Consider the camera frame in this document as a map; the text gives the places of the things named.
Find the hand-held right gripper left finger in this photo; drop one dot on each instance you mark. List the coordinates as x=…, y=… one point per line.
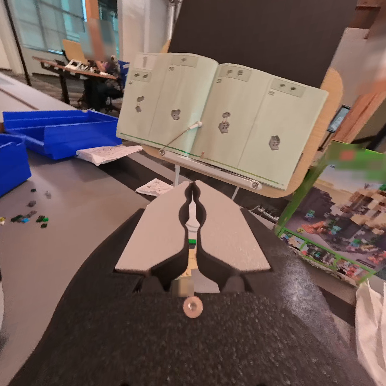
x=156, y=235

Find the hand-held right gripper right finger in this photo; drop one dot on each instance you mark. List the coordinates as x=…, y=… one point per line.
x=229, y=235

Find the pale green instruction booklet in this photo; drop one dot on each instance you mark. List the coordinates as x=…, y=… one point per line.
x=241, y=135

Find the grey desk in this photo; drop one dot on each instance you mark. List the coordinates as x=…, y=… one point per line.
x=75, y=241

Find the cluttered wooden office desk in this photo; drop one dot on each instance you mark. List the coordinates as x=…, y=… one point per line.
x=75, y=70

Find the white power strip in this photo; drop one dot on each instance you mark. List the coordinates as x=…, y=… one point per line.
x=268, y=213

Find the green toy brick set box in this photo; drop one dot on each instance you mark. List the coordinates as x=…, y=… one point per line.
x=331, y=229

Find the scattered small toy bricks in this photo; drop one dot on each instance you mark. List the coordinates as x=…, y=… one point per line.
x=40, y=218

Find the blue plastic bin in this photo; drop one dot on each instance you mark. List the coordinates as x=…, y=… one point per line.
x=12, y=162
x=75, y=138

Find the torn white printed paper bag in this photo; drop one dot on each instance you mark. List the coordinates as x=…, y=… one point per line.
x=372, y=331

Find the black panel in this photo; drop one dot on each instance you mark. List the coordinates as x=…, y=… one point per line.
x=256, y=30

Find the large window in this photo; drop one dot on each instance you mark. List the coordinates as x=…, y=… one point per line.
x=45, y=24

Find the small wall tablet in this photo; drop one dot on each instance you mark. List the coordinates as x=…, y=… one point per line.
x=340, y=119

